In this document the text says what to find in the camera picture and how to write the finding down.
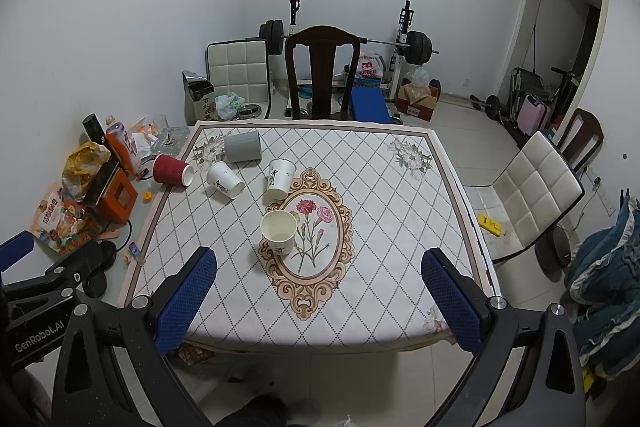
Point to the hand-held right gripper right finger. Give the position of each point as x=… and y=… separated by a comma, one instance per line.
x=452, y=302

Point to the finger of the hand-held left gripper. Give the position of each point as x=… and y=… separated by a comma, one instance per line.
x=14, y=249
x=70, y=266

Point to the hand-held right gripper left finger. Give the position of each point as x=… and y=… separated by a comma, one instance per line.
x=184, y=302

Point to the white paper cup plain inside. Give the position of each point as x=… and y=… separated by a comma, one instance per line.
x=277, y=232

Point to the white paper cup small print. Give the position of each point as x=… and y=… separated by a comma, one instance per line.
x=225, y=181

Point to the red ribbed paper cup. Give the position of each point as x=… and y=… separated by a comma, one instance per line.
x=171, y=169

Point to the white paper cup black print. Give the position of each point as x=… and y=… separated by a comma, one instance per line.
x=279, y=181

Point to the grey ribbed cup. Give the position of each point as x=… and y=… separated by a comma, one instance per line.
x=242, y=146

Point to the black round disc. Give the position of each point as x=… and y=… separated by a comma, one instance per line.
x=95, y=284

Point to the orange snack bag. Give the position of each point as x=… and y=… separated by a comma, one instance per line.
x=57, y=224

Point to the small blue red packet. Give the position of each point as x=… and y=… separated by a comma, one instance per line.
x=134, y=250

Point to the orange box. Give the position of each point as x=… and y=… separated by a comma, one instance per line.
x=117, y=199

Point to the yellow toy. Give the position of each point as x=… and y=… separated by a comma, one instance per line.
x=490, y=224

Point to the yellow plastic bag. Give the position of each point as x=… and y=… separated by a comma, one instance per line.
x=84, y=163

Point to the floral diamond pattern tablecloth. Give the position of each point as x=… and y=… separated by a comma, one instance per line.
x=380, y=217

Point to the orange bottle pink cap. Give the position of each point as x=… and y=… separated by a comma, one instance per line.
x=122, y=149

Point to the white padded chair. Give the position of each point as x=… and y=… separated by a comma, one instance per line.
x=530, y=192
x=237, y=69

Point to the dark cloth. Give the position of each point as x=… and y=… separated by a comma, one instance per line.
x=267, y=412

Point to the black cylinder bottle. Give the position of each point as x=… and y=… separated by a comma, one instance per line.
x=93, y=128

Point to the blue denim cloth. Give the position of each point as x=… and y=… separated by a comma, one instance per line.
x=610, y=287

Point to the clear glass dish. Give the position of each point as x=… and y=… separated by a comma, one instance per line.
x=169, y=137

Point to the brown cardboard box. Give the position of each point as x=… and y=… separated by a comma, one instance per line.
x=417, y=104

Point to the black dumbbell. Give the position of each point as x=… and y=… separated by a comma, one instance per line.
x=492, y=104

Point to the green white plastic bag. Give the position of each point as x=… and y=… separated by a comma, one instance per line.
x=229, y=105

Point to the pink suitcase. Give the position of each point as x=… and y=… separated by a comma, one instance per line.
x=534, y=114

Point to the blue bench pad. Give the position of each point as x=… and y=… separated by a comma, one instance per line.
x=370, y=107

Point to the dark wooden chair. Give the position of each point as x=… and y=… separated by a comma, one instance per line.
x=322, y=72
x=582, y=132

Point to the red white plastic bag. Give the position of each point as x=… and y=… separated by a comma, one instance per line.
x=370, y=67

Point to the barbell with black plates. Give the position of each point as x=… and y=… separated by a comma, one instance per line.
x=420, y=47

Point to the white weight bench rack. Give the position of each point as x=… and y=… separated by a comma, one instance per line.
x=404, y=27

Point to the white wall power strip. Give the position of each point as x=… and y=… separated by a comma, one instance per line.
x=602, y=192

